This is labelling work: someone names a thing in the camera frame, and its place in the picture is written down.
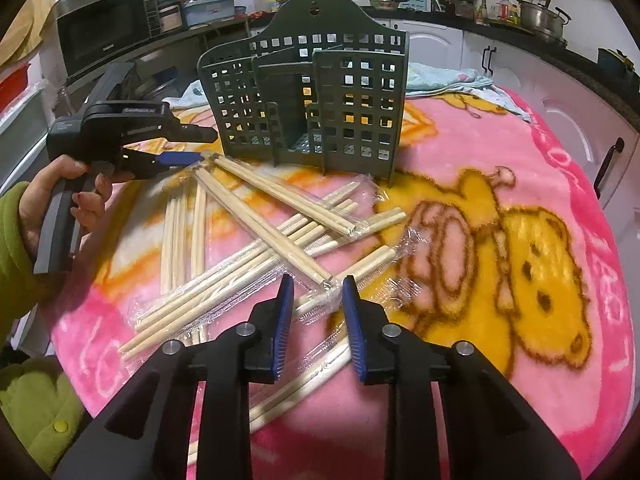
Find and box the chopstick pair bottom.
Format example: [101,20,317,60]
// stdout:
[186,328,354,466]

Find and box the chopstick pair long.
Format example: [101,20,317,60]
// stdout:
[192,166,333,285]

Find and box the chopstick pair crossing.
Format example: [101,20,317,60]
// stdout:
[118,207,406,361]

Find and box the dark green utensil basket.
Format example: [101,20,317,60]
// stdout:
[196,0,409,182]

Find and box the person's left hand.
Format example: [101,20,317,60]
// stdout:
[17,154,114,261]

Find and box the black microwave oven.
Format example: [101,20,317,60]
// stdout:
[55,0,151,76]

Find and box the blue plastic storage box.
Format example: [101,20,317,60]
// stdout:
[182,0,235,27]

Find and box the pink cartoon bear blanket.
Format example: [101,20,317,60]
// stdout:
[47,94,636,474]

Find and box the light blue cloth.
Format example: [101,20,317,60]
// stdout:
[164,62,532,122]

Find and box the steel cooking pot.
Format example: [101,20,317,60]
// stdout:
[518,0,572,42]

